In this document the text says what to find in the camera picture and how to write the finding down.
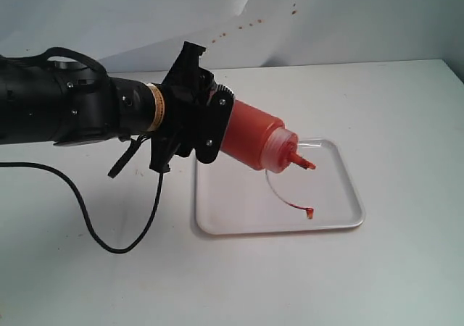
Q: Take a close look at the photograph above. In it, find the black left camera cable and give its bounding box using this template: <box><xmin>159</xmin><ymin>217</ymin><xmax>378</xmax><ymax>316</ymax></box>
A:
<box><xmin>0</xmin><ymin>137</ymin><xmax>164</xmax><ymax>254</ymax></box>

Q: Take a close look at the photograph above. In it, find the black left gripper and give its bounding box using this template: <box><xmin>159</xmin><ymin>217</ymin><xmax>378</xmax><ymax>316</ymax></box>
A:
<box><xmin>149</xmin><ymin>41</ymin><xmax>234</xmax><ymax>172</ymax></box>

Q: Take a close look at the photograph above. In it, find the white rectangular plastic tray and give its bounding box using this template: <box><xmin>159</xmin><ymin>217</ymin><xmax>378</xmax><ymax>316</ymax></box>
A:
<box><xmin>195</xmin><ymin>138</ymin><xmax>365</xmax><ymax>236</ymax></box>

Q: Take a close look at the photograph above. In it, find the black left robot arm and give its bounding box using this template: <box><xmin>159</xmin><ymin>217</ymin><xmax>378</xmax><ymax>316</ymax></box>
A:
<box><xmin>1</xmin><ymin>42</ymin><xmax>234</xmax><ymax>177</ymax></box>

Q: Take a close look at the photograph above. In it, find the red ketchup squeeze bottle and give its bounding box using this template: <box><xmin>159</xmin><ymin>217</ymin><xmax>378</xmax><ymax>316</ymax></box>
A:
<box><xmin>221</xmin><ymin>101</ymin><xmax>316</xmax><ymax>174</ymax></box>

